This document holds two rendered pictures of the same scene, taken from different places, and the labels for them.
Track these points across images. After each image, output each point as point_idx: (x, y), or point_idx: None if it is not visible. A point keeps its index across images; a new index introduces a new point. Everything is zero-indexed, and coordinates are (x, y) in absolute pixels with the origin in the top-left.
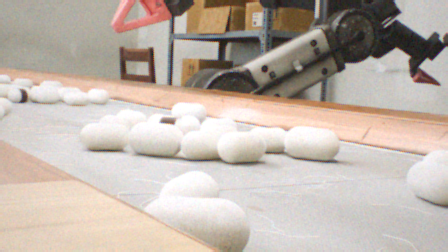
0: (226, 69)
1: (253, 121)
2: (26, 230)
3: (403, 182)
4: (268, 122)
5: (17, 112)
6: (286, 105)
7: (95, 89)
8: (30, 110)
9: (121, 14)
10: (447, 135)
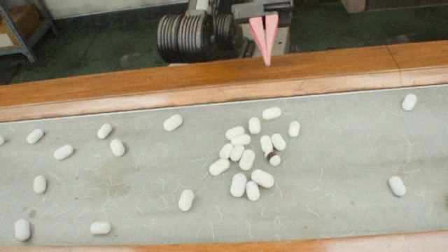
0: (197, 19)
1: (418, 83)
2: None
3: None
4: (430, 81)
5: (364, 173)
6: (428, 68)
7: (270, 110)
8: (345, 164)
9: (271, 52)
10: None
